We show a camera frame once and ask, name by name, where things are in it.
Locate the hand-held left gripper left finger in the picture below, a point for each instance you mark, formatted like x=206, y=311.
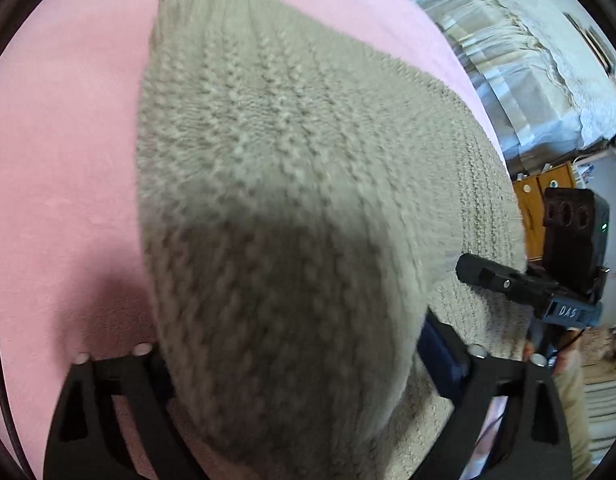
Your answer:
x=123, y=375

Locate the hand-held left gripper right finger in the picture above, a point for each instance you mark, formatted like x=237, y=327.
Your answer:
x=438, y=355

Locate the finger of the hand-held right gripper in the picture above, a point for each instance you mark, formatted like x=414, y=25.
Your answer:
x=498, y=280

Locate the beige knit sweater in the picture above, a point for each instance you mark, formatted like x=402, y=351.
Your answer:
x=288, y=185

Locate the person's right forearm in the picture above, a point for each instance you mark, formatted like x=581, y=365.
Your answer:
x=573, y=410

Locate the person's right hand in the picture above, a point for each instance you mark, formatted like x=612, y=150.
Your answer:
x=568, y=357

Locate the yellow wooden cabinet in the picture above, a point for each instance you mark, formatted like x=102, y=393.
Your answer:
x=530, y=210

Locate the grey striped cloth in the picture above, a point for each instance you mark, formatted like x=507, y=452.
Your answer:
x=605, y=415

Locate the white lace cover cloth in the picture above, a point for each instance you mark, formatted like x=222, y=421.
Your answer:
x=513, y=60

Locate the pink bed blanket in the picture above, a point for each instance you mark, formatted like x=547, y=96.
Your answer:
x=63, y=160

